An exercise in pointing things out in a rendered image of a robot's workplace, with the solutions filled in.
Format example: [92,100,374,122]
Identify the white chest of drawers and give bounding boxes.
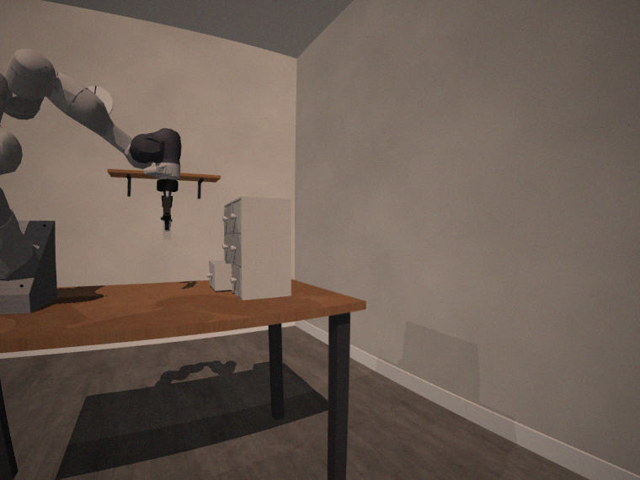
[224,196,291,301]

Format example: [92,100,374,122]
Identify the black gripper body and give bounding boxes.
[157,179,179,192]

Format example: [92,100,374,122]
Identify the grey drawer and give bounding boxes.
[222,205,232,232]
[230,264,242,298]
[207,260,232,291]
[222,234,232,261]
[230,201,241,231]
[230,234,241,264]

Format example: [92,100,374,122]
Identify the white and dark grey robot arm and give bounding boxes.
[0,49,181,279]

